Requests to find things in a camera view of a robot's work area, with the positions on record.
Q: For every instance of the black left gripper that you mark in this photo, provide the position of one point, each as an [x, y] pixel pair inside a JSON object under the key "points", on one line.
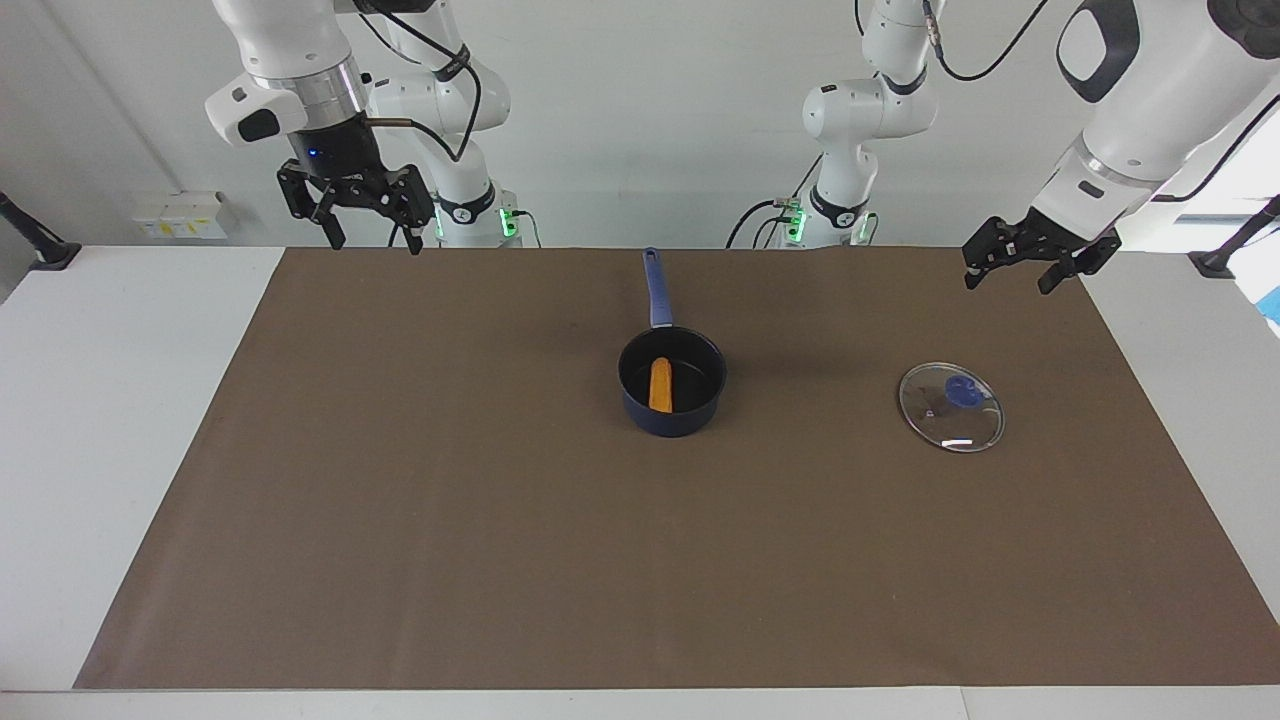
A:
{"points": [[1040, 240]]}

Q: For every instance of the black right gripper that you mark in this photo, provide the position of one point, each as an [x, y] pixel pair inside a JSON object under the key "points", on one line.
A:
{"points": [[335, 160]]}

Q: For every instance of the glass lid with blue knob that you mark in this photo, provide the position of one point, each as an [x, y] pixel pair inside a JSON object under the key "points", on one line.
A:
{"points": [[950, 415]]}

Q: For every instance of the yellow toy corn cob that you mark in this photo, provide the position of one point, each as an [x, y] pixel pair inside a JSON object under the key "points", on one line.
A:
{"points": [[661, 388]]}

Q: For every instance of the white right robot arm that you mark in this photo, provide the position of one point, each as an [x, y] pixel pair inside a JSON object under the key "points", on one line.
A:
{"points": [[300, 50]]}

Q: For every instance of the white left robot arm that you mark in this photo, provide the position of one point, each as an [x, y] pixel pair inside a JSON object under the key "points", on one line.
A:
{"points": [[1150, 90]]}

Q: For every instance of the light blue object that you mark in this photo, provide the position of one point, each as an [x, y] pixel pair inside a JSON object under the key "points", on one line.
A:
{"points": [[1273, 305]]}

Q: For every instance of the brown table mat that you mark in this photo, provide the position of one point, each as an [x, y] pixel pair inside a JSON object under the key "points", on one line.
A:
{"points": [[600, 550]]}

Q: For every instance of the white wall socket box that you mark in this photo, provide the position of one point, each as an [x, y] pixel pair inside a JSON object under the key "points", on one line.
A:
{"points": [[180, 215]]}

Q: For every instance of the black camera stand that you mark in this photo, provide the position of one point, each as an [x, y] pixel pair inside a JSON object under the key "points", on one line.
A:
{"points": [[50, 255], [1215, 263]]}

